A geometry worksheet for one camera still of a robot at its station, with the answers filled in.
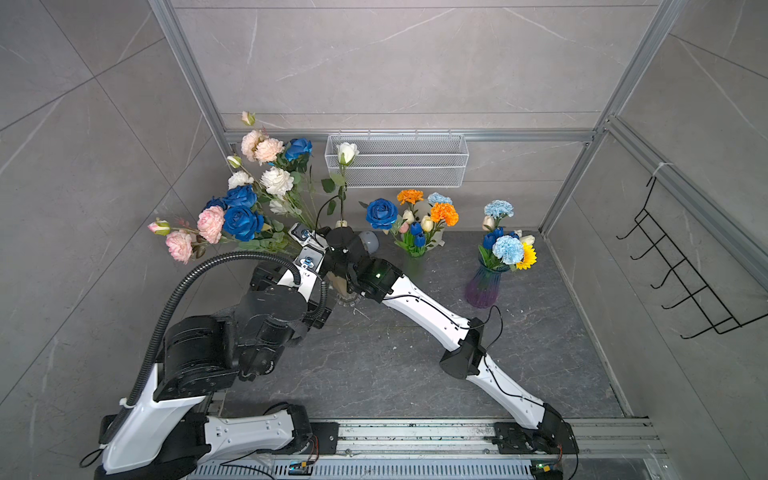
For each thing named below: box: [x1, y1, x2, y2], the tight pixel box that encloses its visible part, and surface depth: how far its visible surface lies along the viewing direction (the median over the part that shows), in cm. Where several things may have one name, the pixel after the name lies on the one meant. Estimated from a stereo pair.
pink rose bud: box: [147, 217, 171, 237], surface depth 56 cm
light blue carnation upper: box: [484, 200, 514, 225], surface depth 78 cm
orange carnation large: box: [430, 202, 459, 227], surface depth 77 cm
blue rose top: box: [285, 138, 313, 161], surface depth 74 cm
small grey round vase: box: [358, 230, 379, 254], surface depth 109 cm
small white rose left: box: [228, 170, 255, 190], surface depth 69 cm
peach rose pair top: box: [241, 130, 284, 164], surface depth 71 cm
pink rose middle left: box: [197, 205, 225, 244], surface depth 59 cm
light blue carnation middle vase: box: [427, 192, 453, 205], surface depth 83 cm
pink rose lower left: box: [166, 230, 193, 265], surface depth 59 cm
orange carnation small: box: [396, 189, 424, 205], surface depth 85 cm
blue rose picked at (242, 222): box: [223, 206, 265, 242], surface depth 58 cm
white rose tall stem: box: [336, 142, 360, 172], surface depth 79 cm
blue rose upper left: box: [222, 184, 257, 210], surface depth 60 cm
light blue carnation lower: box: [492, 235, 524, 265], surface depth 70 cm
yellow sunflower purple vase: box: [516, 242, 537, 270], surface depth 78 cm
